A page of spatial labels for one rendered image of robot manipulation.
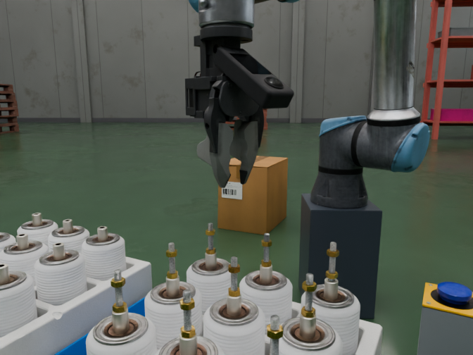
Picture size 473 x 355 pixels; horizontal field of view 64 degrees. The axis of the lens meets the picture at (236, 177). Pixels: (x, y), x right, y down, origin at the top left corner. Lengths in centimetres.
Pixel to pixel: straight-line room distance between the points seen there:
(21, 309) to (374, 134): 80
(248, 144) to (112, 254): 49
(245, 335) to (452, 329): 27
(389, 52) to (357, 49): 998
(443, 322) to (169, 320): 39
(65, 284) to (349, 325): 54
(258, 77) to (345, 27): 1044
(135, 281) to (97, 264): 10
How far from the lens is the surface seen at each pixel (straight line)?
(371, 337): 73
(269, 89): 45
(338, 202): 101
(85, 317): 87
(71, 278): 86
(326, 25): 1081
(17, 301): 80
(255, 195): 164
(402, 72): 93
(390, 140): 93
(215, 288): 73
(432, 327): 58
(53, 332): 83
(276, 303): 69
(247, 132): 54
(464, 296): 58
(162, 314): 65
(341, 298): 68
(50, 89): 1182
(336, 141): 100
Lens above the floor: 57
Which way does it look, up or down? 11 degrees down
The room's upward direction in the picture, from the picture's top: straight up
